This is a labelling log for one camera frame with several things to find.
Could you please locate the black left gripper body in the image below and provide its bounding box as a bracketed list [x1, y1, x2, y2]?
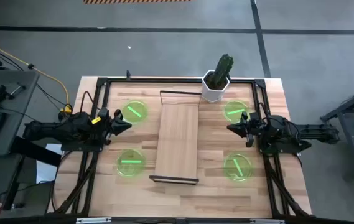
[97, 107, 124, 146]

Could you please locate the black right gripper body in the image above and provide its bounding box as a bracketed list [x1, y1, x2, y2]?
[241, 111, 261, 147]

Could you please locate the green transparent plastic plate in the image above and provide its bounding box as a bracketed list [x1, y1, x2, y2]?
[116, 148, 147, 178]
[223, 99, 249, 123]
[120, 99, 149, 124]
[223, 152, 254, 182]

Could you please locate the white hexagonal plant pot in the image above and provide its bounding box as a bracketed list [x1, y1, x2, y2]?
[201, 69, 231, 104]

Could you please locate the green cactus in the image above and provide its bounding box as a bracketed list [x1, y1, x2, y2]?
[213, 54, 235, 89]

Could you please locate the black flat panel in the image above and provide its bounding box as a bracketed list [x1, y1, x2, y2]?
[10, 136, 62, 167]

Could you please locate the white sheet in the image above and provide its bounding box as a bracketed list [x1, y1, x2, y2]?
[35, 143, 63, 185]

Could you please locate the grey desk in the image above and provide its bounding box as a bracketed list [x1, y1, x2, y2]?
[0, 68, 40, 156]

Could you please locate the black clamp tool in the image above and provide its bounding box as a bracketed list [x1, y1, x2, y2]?
[0, 83, 27, 105]

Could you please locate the yellow cable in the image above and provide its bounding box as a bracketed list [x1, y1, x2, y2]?
[0, 34, 73, 114]

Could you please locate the wooden shelf with black frame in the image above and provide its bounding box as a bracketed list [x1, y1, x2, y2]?
[149, 90, 202, 185]

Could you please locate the black aluminium extrusion frame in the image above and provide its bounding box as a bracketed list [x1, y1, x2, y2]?
[54, 77, 313, 218]

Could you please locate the silver metal bracket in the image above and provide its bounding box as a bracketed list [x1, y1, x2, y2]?
[75, 217, 113, 224]

